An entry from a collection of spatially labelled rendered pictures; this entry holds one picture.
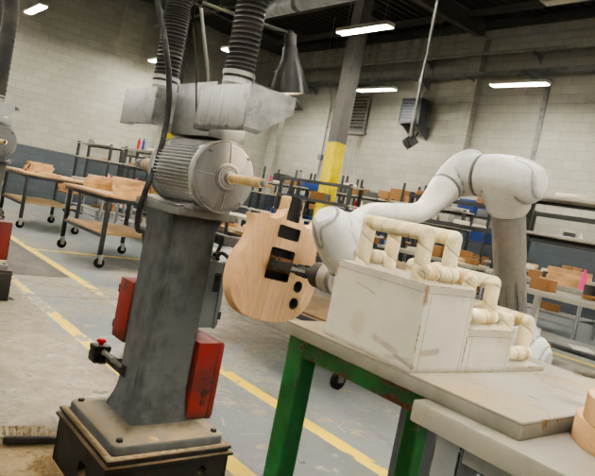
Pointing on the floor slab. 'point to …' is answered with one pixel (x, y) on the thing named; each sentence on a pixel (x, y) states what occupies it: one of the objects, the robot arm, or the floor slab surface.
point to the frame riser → (203, 458)
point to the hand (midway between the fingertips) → (280, 264)
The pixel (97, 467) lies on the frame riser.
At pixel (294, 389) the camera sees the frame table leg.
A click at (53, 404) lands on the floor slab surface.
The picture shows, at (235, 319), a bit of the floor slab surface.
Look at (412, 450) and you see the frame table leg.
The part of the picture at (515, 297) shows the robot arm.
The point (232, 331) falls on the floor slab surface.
